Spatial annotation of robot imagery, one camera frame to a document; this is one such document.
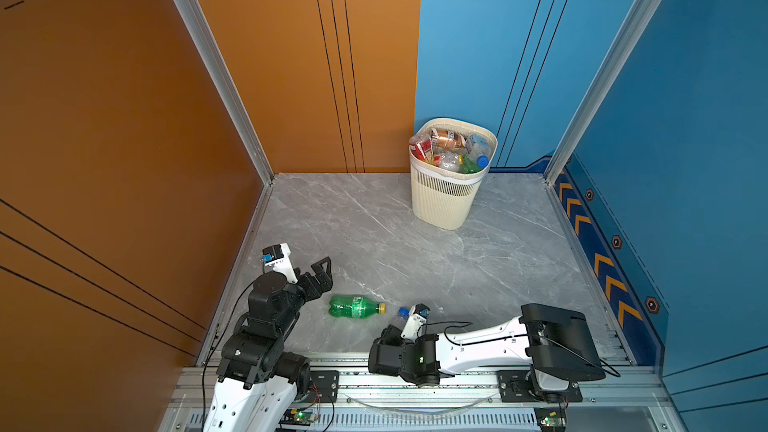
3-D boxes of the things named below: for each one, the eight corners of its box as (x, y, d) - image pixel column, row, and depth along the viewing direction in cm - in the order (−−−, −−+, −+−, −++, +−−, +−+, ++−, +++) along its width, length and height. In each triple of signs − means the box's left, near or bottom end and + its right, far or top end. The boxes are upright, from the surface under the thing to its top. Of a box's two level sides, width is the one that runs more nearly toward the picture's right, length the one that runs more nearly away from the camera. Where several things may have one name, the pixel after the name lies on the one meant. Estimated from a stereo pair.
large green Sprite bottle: (330, 321, 86) (326, 313, 81) (333, 303, 89) (329, 295, 84) (386, 321, 86) (385, 313, 81) (386, 303, 89) (386, 295, 84)
